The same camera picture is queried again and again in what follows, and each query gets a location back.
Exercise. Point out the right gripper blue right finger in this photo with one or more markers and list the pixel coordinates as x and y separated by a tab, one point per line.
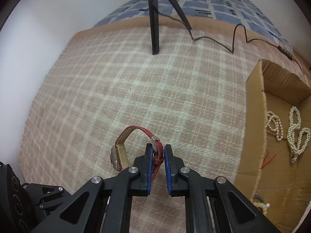
212	205

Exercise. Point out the black tripod stand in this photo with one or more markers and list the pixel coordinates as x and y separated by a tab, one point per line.
154	21

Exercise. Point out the brown cardboard box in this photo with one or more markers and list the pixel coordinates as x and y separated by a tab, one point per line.
264	168

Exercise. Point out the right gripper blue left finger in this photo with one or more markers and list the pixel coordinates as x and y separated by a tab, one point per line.
102	205

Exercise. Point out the blue patterned bed sheet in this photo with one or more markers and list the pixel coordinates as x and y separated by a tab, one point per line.
230	11

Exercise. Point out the dark blue bangle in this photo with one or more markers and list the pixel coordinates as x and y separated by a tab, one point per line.
258	198

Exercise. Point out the pink plaid blanket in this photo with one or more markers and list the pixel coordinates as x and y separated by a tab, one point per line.
192	95

